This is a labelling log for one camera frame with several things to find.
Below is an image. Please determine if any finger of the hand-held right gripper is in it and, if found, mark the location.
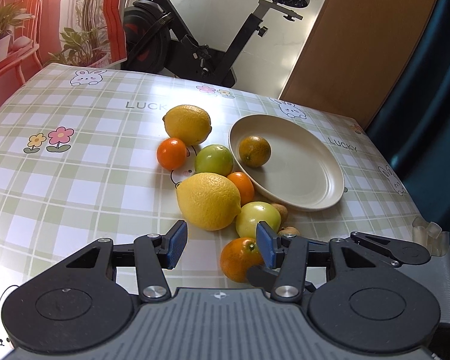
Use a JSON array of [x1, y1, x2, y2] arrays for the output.
[[350, 231, 432, 269], [247, 266, 283, 290]]

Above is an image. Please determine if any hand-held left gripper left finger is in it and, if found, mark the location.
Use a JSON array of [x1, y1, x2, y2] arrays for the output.
[[56, 220, 188, 302]]

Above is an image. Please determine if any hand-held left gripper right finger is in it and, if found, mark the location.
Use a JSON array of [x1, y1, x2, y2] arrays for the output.
[[257, 222, 394, 302]]

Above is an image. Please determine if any yellow-green lime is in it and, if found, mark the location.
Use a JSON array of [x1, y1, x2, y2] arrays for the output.
[[235, 201, 282, 239]]

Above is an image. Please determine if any large orange tangerine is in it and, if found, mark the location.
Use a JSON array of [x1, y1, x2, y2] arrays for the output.
[[220, 237, 265, 284]]

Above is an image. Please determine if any yellow lemon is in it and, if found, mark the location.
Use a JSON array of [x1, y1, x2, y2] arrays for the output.
[[175, 172, 241, 231], [163, 104, 212, 146]]

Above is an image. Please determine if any small orange tangerine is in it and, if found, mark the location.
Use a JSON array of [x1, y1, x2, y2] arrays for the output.
[[157, 137, 188, 170], [227, 172, 256, 205]]

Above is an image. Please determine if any beige round plate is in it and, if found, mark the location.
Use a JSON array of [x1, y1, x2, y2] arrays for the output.
[[229, 114, 345, 211]]

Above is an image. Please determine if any clear table corner guard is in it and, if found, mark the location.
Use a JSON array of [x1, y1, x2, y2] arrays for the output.
[[412, 215, 450, 257]]

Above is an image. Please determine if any green lime upper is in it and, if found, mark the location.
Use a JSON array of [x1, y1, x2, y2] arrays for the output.
[[194, 144, 234, 177]]

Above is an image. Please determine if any greenish orange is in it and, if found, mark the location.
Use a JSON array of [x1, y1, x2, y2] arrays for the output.
[[239, 135, 271, 168]]

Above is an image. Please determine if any green checked bunny tablecloth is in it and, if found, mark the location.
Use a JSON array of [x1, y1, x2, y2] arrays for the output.
[[0, 62, 437, 360]]

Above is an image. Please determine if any dark blue curtain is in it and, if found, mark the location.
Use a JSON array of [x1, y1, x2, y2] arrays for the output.
[[365, 0, 450, 242]]

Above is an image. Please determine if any brown wooden board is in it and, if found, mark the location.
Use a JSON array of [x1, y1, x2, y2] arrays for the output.
[[277, 0, 446, 130]]

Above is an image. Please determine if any black exercise bike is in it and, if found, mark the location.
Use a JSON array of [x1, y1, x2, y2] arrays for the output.
[[122, 0, 311, 89]]

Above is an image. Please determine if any plant print wall poster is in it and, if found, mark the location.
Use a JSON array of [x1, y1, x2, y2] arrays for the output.
[[0, 0, 131, 122]]

